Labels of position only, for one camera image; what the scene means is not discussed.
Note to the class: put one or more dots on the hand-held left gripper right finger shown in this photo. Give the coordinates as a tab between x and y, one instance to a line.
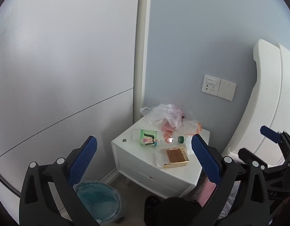
205	156

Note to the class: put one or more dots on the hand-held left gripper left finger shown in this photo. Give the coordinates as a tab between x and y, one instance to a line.
84	155

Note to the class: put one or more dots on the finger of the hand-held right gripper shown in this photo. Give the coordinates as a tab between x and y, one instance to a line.
247	155
269	132

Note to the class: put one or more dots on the clear bag with orange print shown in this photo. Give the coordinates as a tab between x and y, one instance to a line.
194	127

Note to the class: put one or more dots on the round grey trash bin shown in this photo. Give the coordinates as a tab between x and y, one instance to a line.
97	202

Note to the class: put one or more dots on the clear plastic bag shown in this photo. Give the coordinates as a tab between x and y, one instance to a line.
165	114

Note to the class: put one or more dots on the pink pillow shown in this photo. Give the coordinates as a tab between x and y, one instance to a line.
205	193

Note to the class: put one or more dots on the white bed headboard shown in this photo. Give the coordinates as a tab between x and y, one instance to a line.
265	94

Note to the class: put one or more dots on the teal bin liner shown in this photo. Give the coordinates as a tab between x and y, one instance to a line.
95	197

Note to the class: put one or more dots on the pink packet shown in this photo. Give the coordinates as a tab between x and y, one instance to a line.
167	128

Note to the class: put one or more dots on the white nightstand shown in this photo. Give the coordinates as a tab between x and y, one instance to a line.
149	162

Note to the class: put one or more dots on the white nightstand drawer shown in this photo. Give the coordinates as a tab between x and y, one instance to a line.
145	169
149	184

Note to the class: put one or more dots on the black shoe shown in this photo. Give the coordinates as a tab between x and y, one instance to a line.
150	207

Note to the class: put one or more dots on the white wardrobe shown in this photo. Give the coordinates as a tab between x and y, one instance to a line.
64	63

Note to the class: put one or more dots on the white light switch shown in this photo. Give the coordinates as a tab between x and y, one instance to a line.
226	90

